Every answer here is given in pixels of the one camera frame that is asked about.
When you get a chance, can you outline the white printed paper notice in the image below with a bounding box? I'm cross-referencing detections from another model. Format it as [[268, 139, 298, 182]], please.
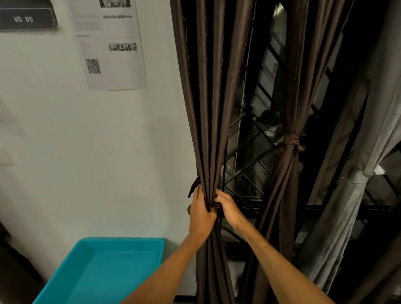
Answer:
[[67, 0, 148, 91]]

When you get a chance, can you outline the grey curtain tie-back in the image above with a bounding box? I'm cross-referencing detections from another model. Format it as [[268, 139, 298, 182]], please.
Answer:
[[347, 167, 373, 186]]

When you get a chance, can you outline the black window grille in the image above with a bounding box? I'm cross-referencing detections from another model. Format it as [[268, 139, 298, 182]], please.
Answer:
[[219, 0, 401, 282]]

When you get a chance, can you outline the brown curtain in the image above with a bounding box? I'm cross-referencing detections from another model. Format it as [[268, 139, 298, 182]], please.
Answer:
[[243, 0, 355, 304], [170, 0, 254, 304]]

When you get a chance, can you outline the teal plastic tray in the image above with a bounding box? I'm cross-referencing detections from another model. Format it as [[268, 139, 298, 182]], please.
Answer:
[[32, 237, 166, 304]]

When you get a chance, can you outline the person's left forearm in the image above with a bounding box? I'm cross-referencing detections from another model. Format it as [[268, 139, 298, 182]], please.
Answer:
[[122, 234, 208, 304]]

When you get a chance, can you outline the dark brown tie-back strap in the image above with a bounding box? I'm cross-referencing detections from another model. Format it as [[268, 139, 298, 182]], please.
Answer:
[[187, 177, 201, 199]]

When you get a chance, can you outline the grey curtain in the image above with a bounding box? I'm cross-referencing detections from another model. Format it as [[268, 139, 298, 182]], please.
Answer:
[[295, 0, 401, 295]]

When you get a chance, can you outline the brown curtain tie-back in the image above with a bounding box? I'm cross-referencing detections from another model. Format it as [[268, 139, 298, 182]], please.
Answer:
[[281, 134, 306, 153]]

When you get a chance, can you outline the person's right hand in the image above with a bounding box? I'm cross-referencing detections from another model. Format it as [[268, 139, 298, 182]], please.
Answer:
[[214, 189, 252, 239]]

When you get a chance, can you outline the person's left hand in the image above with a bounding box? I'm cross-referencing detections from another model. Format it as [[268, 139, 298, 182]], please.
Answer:
[[187, 184, 218, 248]]

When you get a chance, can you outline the black wall sign plate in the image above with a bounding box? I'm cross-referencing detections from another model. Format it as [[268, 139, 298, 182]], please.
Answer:
[[0, 0, 59, 32]]

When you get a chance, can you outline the person's right forearm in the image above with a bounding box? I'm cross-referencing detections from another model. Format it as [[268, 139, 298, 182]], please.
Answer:
[[234, 225, 335, 304]]

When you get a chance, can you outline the tied brown curtain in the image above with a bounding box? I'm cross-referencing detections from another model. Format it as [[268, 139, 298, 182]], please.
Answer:
[[243, 0, 355, 304]]

